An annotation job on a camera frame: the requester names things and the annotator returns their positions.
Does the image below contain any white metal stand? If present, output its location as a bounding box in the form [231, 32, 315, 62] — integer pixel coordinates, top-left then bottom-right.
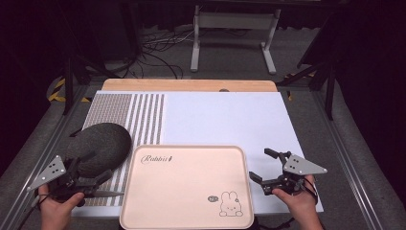
[190, 4, 282, 77]

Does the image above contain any aluminium rail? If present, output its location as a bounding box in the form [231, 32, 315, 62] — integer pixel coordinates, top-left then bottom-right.
[311, 90, 389, 230]
[0, 84, 91, 230]

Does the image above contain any bundle of black floor cables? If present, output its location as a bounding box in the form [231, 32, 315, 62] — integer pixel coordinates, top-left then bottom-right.
[104, 24, 196, 81]

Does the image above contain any pink tray with rabbit print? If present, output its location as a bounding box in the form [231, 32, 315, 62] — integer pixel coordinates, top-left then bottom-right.
[119, 144, 256, 230]

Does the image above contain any white mat with striped part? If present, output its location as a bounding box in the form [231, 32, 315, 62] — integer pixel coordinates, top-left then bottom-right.
[70, 90, 325, 219]

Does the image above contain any person's right hand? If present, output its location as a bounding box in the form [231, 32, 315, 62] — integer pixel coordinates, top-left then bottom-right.
[271, 173, 318, 221]

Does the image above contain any person's left hand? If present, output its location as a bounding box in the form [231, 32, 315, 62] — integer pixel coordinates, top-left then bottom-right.
[37, 184, 86, 225]

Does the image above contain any dark grey knitted hat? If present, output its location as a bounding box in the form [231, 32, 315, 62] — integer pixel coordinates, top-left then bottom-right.
[64, 122, 133, 178]

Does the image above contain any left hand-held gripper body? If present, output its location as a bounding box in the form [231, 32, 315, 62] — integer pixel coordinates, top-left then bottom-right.
[26, 154, 124, 208]

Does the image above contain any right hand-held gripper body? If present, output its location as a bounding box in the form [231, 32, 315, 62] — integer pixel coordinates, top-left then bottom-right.
[260, 154, 328, 196]

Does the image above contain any black tripod stand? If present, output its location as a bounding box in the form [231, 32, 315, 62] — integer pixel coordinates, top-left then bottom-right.
[276, 15, 338, 122]
[61, 53, 123, 117]

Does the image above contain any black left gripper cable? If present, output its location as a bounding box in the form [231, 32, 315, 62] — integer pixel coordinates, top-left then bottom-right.
[16, 193, 44, 230]

